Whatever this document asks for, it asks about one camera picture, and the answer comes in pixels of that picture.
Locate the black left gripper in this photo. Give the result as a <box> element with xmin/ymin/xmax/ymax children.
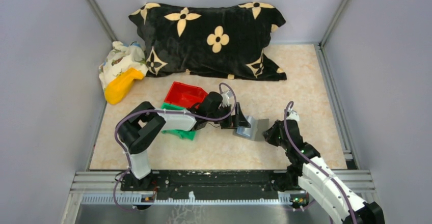
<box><xmin>207</xmin><ymin>102</ymin><xmax>251</xmax><ymax>129</ymax></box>

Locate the green plastic bin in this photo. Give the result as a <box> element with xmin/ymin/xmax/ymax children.
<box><xmin>161</xmin><ymin>102</ymin><xmax>196</xmax><ymax>141</ymax></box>

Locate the red plastic bin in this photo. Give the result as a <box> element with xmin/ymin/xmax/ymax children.
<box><xmin>164</xmin><ymin>81</ymin><xmax>208</xmax><ymax>108</ymax></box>

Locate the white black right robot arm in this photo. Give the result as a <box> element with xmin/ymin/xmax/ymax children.
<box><xmin>263</xmin><ymin>119</ymin><xmax>385</xmax><ymax>223</ymax></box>

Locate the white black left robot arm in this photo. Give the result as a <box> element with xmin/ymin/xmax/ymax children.
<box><xmin>115</xmin><ymin>92</ymin><xmax>251</xmax><ymax>190</ymax></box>

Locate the black floral pillow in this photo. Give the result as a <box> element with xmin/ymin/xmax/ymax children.
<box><xmin>128</xmin><ymin>2</ymin><xmax>287</xmax><ymax>81</ymax></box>

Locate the yellow and white cloth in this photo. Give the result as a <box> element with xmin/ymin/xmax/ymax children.
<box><xmin>98</xmin><ymin>41</ymin><xmax>148</xmax><ymax>105</ymax></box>

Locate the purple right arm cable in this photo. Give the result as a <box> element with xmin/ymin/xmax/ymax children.
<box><xmin>284</xmin><ymin>101</ymin><xmax>359</xmax><ymax>224</ymax></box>

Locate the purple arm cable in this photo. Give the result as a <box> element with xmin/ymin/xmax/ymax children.
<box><xmin>284</xmin><ymin>101</ymin><xmax>359</xmax><ymax>224</ymax></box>
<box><xmin>113</xmin><ymin>82</ymin><xmax>238</xmax><ymax>212</ymax></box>

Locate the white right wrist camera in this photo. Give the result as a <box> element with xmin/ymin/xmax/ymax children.
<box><xmin>286</xmin><ymin>110</ymin><xmax>300</xmax><ymax>122</ymax></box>

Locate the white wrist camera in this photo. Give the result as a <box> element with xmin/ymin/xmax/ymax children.
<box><xmin>286</xmin><ymin>110</ymin><xmax>300</xmax><ymax>122</ymax></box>
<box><xmin>221</xmin><ymin>90</ymin><xmax>236</xmax><ymax>108</ymax></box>

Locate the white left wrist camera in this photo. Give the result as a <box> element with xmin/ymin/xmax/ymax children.
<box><xmin>221</xmin><ymin>90</ymin><xmax>236</xmax><ymax>108</ymax></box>

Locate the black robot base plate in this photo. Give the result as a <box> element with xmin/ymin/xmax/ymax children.
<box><xmin>120</xmin><ymin>161</ymin><xmax>321</xmax><ymax>211</ymax></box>

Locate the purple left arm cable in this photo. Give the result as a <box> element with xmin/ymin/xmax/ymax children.
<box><xmin>113</xmin><ymin>82</ymin><xmax>238</xmax><ymax>212</ymax></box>

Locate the aluminium frame rail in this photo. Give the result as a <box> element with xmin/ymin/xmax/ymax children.
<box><xmin>71</xmin><ymin>170</ymin><xmax>375</xmax><ymax>206</ymax></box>

